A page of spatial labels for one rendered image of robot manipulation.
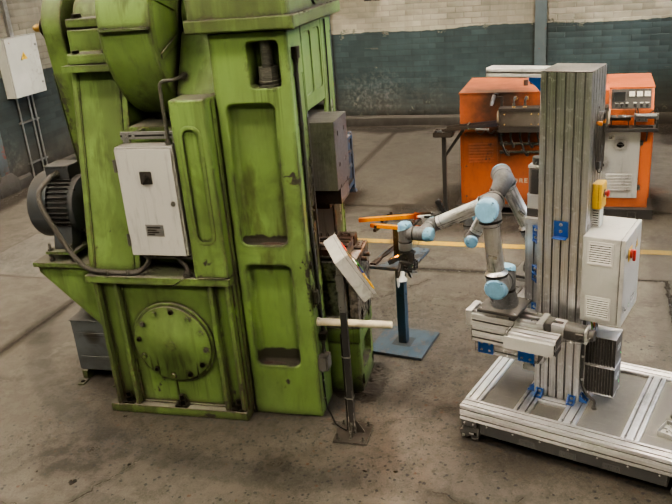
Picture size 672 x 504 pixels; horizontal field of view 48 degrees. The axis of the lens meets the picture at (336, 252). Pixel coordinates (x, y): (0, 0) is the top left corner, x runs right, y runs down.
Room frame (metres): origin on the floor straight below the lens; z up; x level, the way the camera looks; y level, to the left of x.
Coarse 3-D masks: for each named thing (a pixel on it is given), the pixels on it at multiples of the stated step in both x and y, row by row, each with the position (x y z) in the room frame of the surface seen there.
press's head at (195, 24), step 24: (192, 0) 4.06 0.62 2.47; (216, 0) 4.02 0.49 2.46; (240, 0) 3.99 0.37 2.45; (264, 0) 3.95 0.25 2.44; (288, 0) 3.94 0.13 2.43; (312, 0) 4.33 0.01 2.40; (336, 0) 4.78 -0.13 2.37; (192, 24) 4.04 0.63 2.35; (216, 24) 4.01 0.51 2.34; (240, 24) 3.97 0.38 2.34; (264, 24) 3.94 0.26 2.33; (288, 24) 3.90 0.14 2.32
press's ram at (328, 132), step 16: (320, 112) 4.46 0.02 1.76; (336, 112) 4.42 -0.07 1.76; (320, 128) 4.18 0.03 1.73; (336, 128) 4.22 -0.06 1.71; (320, 144) 4.18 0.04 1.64; (336, 144) 4.19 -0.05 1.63; (320, 160) 4.18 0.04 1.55; (336, 160) 4.17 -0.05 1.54; (320, 176) 4.19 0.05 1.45; (336, 176) 4.16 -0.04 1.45
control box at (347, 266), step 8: (328, 240) 3.87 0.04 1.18; (336, 240) 3.81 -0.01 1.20; (328, 248) 3.78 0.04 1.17; (336, 248) 3.72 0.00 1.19; (344, 248) 3.75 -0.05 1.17; (336, 256) 3.63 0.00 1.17; (344, 256) 3.58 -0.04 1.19; (336, 264) 3.57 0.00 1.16; (344, 264) 3.57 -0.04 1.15; (352, 264) 3.58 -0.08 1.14; (344, 272) 3.57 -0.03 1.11; (352, 272) 3.58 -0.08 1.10; (360, 272) 3.59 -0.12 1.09; (352, 280) 3.58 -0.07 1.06; (360, 280) 3.59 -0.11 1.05; (360, 288) 3.59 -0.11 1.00; (368, 288) 3.59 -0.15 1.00; (360, 296) 3.59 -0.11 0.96; (368, 296) 3.59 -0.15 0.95
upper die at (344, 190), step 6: (348, 180) 4.40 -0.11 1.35; (342, 186) 4.25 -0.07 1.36; (348, 186) 4.39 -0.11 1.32; (318, 192) 4.24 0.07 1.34; (324, 192) 4.24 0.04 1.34; (330, 192) 4.23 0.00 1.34; (336, 192) 4.22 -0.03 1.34; (342, 192) 4.24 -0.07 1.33; (348, 192) 4.38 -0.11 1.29; (318, 198) 4.25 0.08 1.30; (324, 198) 4.24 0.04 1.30; (330, 198) 4.23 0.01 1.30; (336, 198) 4.22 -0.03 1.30; (342, 198) 4.23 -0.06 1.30
